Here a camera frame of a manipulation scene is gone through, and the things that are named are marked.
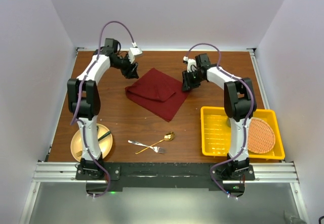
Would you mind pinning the gold spoon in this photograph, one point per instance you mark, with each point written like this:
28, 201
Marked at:
167, 137

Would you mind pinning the cream round plate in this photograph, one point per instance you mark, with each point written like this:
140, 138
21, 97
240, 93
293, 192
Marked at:
76, 146

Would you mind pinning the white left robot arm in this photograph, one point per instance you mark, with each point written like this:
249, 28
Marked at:
84, 100

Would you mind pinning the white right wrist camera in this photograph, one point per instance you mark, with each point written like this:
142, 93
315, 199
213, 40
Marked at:
191, 64

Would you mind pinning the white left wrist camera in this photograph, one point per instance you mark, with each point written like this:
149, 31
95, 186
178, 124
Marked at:
134, 52

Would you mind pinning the orange woven round mat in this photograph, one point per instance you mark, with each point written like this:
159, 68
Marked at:
261, 137

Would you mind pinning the silver fork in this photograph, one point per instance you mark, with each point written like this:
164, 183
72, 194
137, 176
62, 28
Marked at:
156, 149

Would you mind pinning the aluminium rail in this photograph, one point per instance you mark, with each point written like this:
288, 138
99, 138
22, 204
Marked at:
263, 172
259, 78

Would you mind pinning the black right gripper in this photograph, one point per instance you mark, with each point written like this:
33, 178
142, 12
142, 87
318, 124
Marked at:
187, 85

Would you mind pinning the yellow plastic tray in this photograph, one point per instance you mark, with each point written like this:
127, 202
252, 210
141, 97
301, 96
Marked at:
216, 134

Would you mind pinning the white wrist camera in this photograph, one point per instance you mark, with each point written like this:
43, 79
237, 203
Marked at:
191, 64
134, 52

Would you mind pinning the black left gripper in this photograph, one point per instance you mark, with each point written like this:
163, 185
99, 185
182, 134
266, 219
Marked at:
131, 71

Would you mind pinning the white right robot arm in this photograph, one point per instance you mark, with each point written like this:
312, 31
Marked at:
239, 105

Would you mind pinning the aluminium right side rail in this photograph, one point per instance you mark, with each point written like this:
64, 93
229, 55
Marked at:
259, 78

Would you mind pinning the aluminium front rail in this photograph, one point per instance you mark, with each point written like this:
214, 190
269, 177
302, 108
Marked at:
263, 172

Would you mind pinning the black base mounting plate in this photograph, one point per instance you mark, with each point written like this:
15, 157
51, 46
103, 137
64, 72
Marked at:
216, 180

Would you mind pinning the dark red cloth napkin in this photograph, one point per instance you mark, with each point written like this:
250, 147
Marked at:
159, 93

